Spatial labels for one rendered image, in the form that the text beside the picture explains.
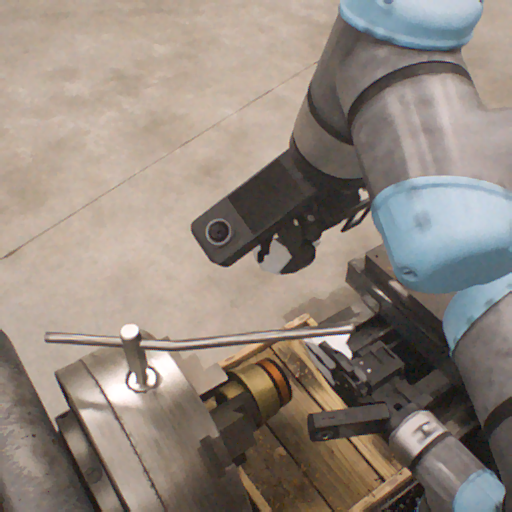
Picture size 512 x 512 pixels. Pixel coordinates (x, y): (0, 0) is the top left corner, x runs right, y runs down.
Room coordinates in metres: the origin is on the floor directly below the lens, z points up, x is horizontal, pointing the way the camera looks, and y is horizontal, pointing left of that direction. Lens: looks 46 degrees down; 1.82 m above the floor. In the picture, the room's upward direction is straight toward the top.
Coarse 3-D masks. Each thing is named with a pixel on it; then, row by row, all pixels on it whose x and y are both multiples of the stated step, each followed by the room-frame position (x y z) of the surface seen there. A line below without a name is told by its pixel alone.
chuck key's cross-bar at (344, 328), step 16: (48, 336) 0.38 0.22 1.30; (64, 336) 0.38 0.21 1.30; (80, 336) 0.38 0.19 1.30; (96, 336) 0.38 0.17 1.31; (224, 336) 0.37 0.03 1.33; (240, 336) 0.36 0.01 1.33; (256, 336) 0.36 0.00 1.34; (272, 336) 0.36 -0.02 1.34; (288, 336) 0.35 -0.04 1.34; (304, 336) 0.35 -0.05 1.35; (320, 336) 0.35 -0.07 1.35
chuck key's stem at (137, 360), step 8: (128, 328) 0.38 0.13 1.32; (136, 328) 0.38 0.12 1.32; (120, 336) 0.37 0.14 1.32; (128, 336) 0.37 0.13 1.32; (136, 336) 0.37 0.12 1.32; (128, 344) 0.36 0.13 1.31; (136, 344) 0.37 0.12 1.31; (128, 352) 0.36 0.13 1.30; (136, 352) 0.36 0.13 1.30; (144, 352) 0.37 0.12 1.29; (128, 360) 0.36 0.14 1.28; (136, 360) 0.36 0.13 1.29; (144, 360) 0.37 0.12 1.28; (136, 368) 0.36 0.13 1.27; (144, 368) 0.36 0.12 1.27; (136, 376) 0.37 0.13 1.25; (144, 376) 0.37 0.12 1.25; (144, 384) 0.36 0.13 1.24
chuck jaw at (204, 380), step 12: (168, 336) 0.51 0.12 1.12; (180, 360) 0.48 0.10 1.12; (192, 360) 0.48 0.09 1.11; (192, 372) 0.46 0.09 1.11; (204, 372) 0.46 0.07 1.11; (216, 372) 0.46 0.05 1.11; (192, 384) 0.44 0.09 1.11; (204, 384) 0.44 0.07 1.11; (216, 384) 0.44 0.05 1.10; (204, 396) 0.43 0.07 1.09
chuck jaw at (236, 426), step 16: (240, 400) 0.40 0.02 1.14; (224, 416) 0.36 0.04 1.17; (240, 416) 0.35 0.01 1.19; (256, 416) 0.39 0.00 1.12; (224, 432) 0.33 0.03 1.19; (240, 432) 0.33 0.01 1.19; (208, 448) 0.30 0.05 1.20; (224, 448) 0.30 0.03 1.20; (240, 448) 0.31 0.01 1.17; (208, 464) 0.29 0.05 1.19; (224, 464) 0.29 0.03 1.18
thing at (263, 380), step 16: (240, 368) 0.47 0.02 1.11; (256, 368) 0.46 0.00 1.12; (272, 368) 0.47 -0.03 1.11; (240, 384) 0.44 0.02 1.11; (256, 384) 0.44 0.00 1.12; (272, 384) 0.44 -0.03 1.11; (288, 384) 0.45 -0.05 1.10; (224, 400) 0.44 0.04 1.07; (256, 400) 0.41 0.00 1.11; (272, 400) 0.42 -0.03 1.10; (288, 400) 0.44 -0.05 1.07; (272, 416) 0.42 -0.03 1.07
